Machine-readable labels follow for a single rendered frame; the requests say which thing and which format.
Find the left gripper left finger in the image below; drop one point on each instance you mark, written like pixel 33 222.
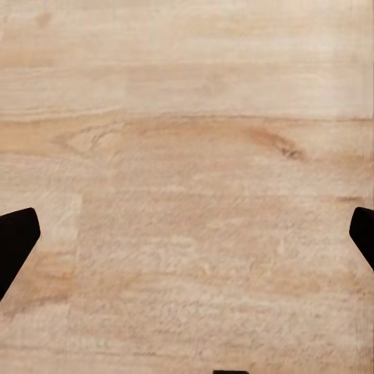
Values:
pixel 19 232

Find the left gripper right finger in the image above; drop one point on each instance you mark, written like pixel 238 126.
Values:
pixel 362 232

